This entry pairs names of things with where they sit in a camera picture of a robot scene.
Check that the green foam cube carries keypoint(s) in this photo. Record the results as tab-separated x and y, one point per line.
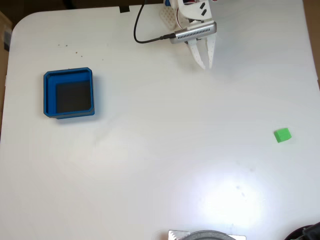
282	135

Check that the blue square box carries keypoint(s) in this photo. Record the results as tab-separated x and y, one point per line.
68	92

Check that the white perforated plate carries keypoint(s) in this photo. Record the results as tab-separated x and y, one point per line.
169	16

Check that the black tape strip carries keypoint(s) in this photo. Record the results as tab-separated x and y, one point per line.
124	9

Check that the grey round object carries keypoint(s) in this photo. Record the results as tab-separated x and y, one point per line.
210	235

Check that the silver metal plate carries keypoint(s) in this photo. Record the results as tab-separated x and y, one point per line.
176	235

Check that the black object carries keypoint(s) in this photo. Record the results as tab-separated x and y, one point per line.
306	232

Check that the silver vented camera box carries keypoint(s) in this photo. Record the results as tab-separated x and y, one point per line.
193	33

